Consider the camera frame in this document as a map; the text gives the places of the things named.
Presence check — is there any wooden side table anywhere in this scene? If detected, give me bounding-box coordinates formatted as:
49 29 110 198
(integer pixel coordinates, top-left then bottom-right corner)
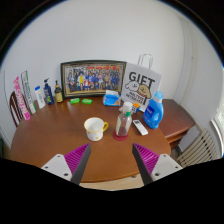
162 98 196 151

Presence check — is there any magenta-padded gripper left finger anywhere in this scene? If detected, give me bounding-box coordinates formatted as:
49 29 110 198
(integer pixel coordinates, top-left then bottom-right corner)
40 142 92 186

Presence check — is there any framed group photo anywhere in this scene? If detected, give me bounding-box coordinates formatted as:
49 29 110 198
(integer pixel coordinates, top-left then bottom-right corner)
60 59 128 99

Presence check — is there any clear green-labelled plastic bottle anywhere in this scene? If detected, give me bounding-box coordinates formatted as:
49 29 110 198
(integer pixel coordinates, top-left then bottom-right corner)
114 101 134 138

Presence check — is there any white radiator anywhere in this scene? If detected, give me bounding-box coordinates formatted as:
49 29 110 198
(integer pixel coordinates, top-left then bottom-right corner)
176 128 219 168

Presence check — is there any white remote control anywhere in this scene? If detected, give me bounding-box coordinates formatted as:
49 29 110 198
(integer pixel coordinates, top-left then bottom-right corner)
132 119 149 136

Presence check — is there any colourful puzzle cube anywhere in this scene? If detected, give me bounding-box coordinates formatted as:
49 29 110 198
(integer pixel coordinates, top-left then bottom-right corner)
131 102 142 114

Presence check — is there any white mug with yellow handle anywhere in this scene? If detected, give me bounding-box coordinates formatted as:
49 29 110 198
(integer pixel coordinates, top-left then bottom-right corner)
83 116 110 142

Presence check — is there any flat round red coaster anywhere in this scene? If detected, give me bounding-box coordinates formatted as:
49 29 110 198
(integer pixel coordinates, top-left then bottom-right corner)
112 129 129 142

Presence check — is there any dark blue pump bottle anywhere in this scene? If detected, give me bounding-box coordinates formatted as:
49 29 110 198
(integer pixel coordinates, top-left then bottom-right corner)
42 77 55 106

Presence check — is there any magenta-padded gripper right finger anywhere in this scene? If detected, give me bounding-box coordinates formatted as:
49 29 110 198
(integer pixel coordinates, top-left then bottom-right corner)
132 143 184 186

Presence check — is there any white tube bottle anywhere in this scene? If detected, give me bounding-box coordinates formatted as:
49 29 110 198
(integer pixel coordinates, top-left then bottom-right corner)
34 85 47 110

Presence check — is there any blue tissue pack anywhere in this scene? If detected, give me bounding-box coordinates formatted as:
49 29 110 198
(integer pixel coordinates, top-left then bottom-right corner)
102 89 122 108

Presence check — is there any blue detergent bottle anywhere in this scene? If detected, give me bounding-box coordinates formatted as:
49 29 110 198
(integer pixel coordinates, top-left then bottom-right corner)
142 90 165 130

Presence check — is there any white paper gift bag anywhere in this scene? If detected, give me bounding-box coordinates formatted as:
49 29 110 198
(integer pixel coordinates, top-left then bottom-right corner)
120 53 163 113

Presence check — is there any amber pump bottle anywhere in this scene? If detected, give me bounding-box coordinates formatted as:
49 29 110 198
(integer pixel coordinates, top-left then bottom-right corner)
53 80 64 104

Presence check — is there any wooden chair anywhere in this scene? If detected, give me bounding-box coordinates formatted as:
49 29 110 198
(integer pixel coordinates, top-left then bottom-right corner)
8 90 26 128

